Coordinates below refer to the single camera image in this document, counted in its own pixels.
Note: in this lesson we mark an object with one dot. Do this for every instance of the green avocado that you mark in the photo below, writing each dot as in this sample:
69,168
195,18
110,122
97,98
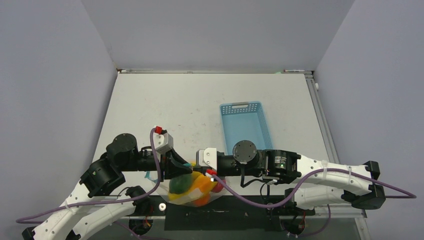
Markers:
181,184

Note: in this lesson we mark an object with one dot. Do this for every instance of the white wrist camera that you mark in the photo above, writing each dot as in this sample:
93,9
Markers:
163,141
207,158

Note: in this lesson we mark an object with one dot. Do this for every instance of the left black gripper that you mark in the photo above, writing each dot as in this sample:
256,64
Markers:
175,165

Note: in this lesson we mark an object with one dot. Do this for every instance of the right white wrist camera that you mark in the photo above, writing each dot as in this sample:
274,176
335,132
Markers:
207,158

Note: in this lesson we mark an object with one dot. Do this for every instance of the aluminium rail frame right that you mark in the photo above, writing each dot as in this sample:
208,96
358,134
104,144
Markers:
321,118

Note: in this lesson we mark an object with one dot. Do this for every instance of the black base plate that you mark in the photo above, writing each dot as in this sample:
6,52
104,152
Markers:
226,213

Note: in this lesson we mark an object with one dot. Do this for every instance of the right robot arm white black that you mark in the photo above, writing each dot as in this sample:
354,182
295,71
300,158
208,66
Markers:
317,182

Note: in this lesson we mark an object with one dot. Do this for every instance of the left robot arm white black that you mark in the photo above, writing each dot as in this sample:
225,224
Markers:
88,208

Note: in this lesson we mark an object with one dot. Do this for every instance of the yellow lemon top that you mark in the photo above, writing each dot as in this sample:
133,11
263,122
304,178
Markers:
173,197

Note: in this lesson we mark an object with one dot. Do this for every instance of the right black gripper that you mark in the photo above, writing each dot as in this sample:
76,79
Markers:
218,173

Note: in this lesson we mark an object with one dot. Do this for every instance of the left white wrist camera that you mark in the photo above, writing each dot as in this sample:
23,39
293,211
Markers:
163,141

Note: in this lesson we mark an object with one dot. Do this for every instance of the orange yellow mango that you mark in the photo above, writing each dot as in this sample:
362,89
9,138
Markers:
203,184

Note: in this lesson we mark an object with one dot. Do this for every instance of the clear zip top bag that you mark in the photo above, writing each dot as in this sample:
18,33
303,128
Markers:
163,187

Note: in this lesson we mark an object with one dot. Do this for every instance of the marker pen on edge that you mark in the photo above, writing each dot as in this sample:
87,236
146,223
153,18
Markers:
292,71

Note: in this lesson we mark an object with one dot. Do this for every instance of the orange fruit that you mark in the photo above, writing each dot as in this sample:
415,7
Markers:
202,201

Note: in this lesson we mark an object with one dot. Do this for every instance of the blue plastic basket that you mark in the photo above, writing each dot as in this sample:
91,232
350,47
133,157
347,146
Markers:
245,121

